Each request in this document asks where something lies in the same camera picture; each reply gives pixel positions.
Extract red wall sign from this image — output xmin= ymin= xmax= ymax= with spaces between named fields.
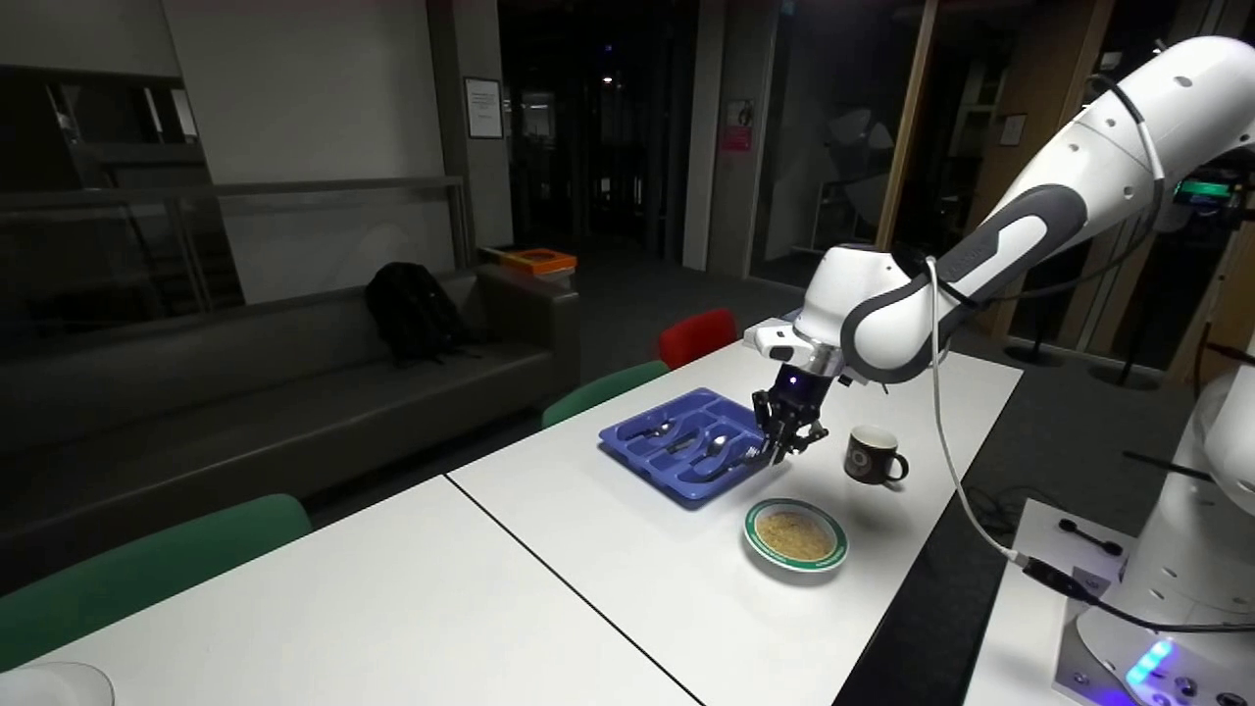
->
xmin=718 ymin=94 xmax=761 ymax=161

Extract black dumbbell shaped tool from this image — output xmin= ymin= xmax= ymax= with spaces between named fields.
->
xmin=1056 ymin=519 xmax=1126 ymax=557

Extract blue plastic cutlery tray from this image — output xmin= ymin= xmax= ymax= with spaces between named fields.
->
xmin=595 ymin=386 xmax=777 ymax=509

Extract silver table knife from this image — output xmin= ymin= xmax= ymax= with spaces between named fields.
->
xmin=672 ymin=419 xmax=714 ymax=462

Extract orange lidded bin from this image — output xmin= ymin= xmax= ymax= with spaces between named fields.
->
xmin=475 ymin=243 xmax=586 ymax=386

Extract framed wall notice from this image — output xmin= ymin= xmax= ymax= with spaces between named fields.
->
xmin=464 ymin=75 xmax=505 ymax=143

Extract grey sofa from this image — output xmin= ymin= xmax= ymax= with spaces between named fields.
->
xmin=0 ymin=268 xmax=586 ymax=591

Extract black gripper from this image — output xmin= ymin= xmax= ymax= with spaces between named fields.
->
xmin=749 ymin=365 xmax=830 ymax=462

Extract black backpack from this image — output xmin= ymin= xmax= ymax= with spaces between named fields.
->
xmin=360 ymin=259 xmax=469 ymax=365

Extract glass balustrade with handrail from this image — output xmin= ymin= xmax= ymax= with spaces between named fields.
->
xmin=0 ymin=173 xmax=465 ymax=330

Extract green rimmed white bowl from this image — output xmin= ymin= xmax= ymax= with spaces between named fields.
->
xmin=739 ymin=496 xmax=854 ymax=582

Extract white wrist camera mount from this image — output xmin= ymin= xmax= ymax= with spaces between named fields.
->
xmin=746 ymin=323 xmax=839 ymax=386

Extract brown cereal flakes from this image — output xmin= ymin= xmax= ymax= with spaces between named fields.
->
xmin=756 ymin=509 xmax=835 ymax=561

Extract robot cable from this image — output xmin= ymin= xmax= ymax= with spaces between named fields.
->
xmin=920 ymin=254 xmax=1255 ymax=641

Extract dark ceramic mug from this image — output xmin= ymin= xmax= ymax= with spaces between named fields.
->
xmin=839 ymin=428 xmax=914 ymax=491

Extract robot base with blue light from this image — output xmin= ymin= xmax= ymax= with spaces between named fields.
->
xmin=1056 ymin=572 xmax=1255 ymax=706

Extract red chair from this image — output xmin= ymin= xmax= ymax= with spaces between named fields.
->
xmin=654 ymin=306 xmax=746 ymax=373

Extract green chair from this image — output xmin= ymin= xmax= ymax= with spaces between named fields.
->
xmin=539 ymin=358 xmax=675 ymax=430
xmin=0 ymin=491 xmax=315 ymax=674

